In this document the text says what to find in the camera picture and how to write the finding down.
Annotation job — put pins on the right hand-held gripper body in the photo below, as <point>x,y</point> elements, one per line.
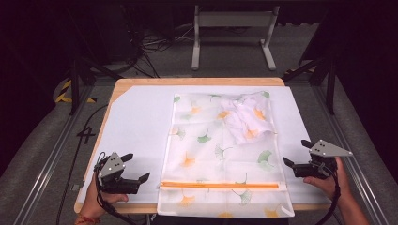
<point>325,149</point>

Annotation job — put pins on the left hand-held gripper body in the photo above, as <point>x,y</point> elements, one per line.
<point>111,167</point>

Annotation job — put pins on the leaf print mesh laundry bag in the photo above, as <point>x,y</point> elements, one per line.
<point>212,162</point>

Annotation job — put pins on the person's right hand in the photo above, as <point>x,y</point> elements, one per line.
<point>336,184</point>

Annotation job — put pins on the person's left hand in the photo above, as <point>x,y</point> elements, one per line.
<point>94,201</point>

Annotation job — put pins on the white table mat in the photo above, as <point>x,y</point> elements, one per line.
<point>140,118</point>

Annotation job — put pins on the black metal stand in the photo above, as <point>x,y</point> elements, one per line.
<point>330,90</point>
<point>74,87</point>

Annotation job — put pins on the white garment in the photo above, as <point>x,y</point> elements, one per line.
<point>241,122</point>

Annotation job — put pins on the yellow black hazard tape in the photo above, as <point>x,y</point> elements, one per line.
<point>62,99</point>

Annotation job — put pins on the wooden table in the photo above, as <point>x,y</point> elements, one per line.
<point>200,82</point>

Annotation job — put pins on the white metal stand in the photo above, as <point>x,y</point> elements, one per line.
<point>234,18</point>

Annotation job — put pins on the aluminium floor rail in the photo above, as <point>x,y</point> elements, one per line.
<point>47,168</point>
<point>359,175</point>

